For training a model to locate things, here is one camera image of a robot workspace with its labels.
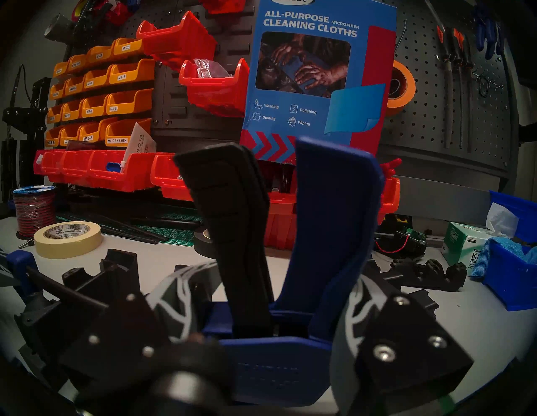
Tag black press stand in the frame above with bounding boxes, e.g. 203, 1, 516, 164
0, 65, 52, 202

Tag red hanging tool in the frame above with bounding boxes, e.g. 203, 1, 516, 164
105, 0, 131, 26

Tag dark grey tool wall panel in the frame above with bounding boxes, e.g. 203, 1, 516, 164
42, 0, 521, 198

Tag orange tape roll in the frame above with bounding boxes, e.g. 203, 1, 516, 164
386, 60, 417, 117

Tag dark grey clamp tool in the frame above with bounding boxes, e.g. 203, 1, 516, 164
78, 0, 110, 47

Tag green white tissue box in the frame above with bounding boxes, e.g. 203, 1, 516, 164
441, 203, 521, 269

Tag light blue folded cloth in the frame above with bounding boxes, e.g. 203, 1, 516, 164
470, 237, 537, 279

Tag purple handled scissors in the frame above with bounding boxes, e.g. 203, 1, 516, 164
424, 0, 445, 32

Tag green cutting mat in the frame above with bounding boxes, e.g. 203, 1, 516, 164
57, 212, 203, 247

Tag black module green circuit board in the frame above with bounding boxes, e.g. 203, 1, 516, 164
374, 226, 428, 258

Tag grey duct tape roll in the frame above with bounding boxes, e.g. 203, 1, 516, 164
44, 13, 77, 42

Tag beige masking tape roll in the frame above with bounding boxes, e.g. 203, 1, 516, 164
34, 221, 102, 259

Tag black tall printed piece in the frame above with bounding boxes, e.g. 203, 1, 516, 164
62, 250, 141, 319

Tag white paper packet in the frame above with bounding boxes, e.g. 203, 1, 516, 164
122, 123, 157, 169

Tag red nested bins stack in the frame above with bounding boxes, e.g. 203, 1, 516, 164
264, 193, 299, 251

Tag metal hanging hook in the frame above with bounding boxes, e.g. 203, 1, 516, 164
472, 69, 505, 98

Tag black tape roll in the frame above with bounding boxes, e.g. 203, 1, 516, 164
194, 226, 219, 259

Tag blue cleaning cloths box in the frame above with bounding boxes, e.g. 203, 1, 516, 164
240, 0, 398, 166

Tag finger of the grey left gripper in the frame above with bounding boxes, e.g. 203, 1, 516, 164
0, 262, 19, 288

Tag large red wire spool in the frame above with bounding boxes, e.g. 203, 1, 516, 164
13, 186, 57, 239

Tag blue storage bin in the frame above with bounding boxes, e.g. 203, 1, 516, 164
489, 191, 537, 244
482, 239, 537, 312

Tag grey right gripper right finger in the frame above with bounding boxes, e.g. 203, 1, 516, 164
331, 277, 474, 415

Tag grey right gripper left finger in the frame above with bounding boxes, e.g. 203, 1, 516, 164
61, 262, 222, 390

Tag orange handled screwdriver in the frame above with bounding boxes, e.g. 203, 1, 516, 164
455, 29, 475, 152
436, 25, 456, 148

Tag blue bar clamp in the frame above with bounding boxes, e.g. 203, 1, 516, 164
6, 136, 384, 407

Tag black lumpy printed part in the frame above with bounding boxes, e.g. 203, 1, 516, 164
390, 259, 467, 293

